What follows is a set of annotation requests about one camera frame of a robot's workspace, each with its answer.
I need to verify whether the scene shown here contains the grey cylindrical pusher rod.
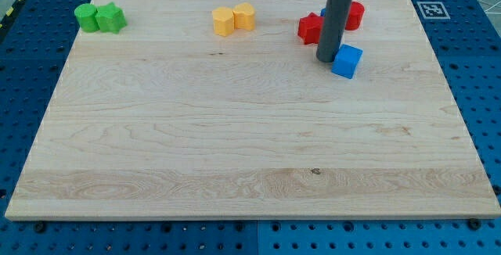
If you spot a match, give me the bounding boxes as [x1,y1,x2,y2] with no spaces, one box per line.
[316,0,352,63]

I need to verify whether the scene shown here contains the red star block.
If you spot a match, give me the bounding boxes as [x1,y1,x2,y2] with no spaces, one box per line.
[297,13,324,45]

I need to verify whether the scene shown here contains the green star block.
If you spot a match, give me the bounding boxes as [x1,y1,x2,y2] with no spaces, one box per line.
[96,2,128,34]

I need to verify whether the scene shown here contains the red cylinder block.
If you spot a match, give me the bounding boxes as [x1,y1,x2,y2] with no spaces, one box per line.
[345,2,365,31]

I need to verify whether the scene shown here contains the blue cube block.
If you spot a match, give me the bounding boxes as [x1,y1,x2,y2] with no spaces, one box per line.
[331,45,363,79]

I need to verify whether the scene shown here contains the black white fiducial marker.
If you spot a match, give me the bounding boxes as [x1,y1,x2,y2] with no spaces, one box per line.
[417,1,450,20]

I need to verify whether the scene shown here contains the yellow heart block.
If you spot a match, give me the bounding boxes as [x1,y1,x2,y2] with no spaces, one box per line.
[232,2,255,31]

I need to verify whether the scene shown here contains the yellow hexagon block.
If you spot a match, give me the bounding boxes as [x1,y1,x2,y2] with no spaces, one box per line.
[211,7,235,37]

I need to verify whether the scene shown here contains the wooden board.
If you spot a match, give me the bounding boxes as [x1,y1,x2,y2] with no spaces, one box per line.
[5,0,500,221]

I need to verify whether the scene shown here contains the green cylinder block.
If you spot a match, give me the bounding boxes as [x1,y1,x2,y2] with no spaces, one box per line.
[74,3,99,33]

